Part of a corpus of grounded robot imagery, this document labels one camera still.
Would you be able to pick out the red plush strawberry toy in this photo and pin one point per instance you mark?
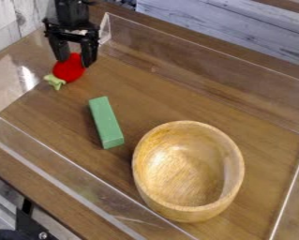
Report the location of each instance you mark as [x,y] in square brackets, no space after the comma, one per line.
[66,72]

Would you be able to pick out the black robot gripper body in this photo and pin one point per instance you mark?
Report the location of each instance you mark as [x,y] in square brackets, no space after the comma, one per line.
[67,21]

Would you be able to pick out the black table clamp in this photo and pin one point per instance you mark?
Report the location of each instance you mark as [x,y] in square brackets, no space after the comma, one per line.
[28,226]

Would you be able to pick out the clear acrylic tray enclosure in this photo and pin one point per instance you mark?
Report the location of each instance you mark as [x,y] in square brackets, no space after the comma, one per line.
[162,74]

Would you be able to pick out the wooden bowl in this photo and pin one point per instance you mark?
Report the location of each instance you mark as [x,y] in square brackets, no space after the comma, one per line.
[189,170]

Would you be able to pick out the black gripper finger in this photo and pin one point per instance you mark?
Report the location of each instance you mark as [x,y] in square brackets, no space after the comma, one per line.
[60,48]
[88,46]

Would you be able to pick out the green rectangular block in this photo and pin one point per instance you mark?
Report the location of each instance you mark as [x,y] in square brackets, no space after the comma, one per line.
[107,126]

